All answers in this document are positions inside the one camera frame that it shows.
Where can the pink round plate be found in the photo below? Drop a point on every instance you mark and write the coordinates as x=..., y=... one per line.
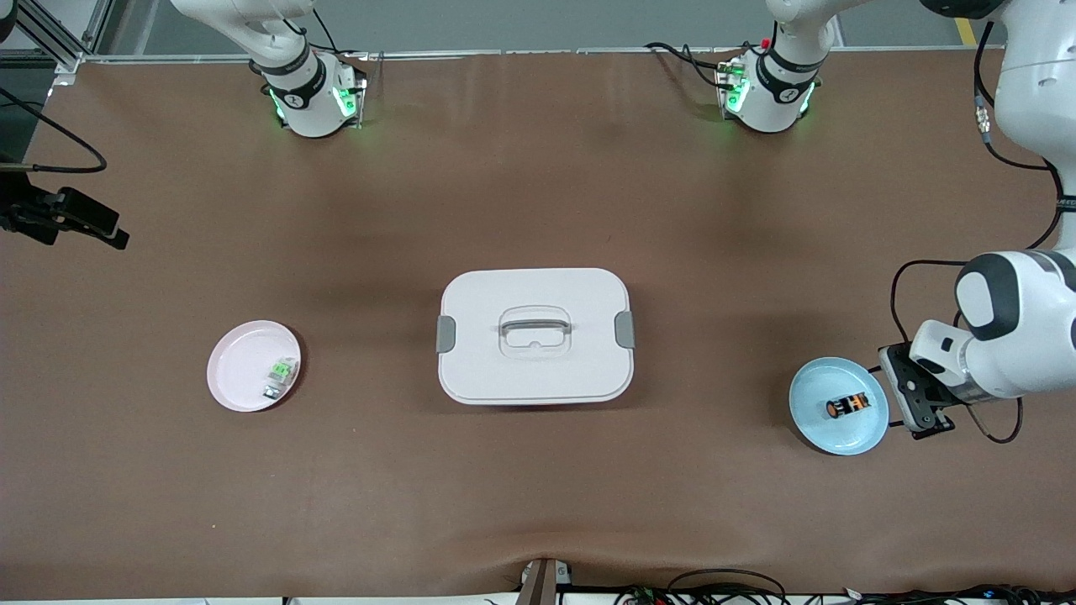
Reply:
x=248, y=370

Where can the light blue round plate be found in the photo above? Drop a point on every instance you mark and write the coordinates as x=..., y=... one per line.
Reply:
x=832, y=433

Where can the metal table edge bracket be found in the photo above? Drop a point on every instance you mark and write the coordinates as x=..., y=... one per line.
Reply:
x=542, y=580

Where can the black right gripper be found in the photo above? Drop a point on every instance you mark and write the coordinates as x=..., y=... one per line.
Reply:
x=18, y=212

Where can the white lidded storage box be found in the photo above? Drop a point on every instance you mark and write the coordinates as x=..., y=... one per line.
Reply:
x=535, y=370

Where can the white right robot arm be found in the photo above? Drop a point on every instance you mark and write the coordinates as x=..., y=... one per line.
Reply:
x=294, y=84

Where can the green switch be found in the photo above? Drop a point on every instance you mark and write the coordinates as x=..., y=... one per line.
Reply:
x=283, y=370

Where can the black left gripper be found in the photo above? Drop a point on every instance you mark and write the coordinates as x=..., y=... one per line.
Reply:
x=932, y=431

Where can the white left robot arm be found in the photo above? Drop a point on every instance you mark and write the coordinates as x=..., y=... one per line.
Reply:
x=1009, y=328

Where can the silver table edge rail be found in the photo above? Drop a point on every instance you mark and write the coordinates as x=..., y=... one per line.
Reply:
x=546, y=52

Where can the aluminium frame profile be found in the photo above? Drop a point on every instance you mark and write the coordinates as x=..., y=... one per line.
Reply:
x=69, y=60

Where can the small orange black battery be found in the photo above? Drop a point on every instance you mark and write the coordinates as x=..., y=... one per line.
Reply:
x=845, y=406

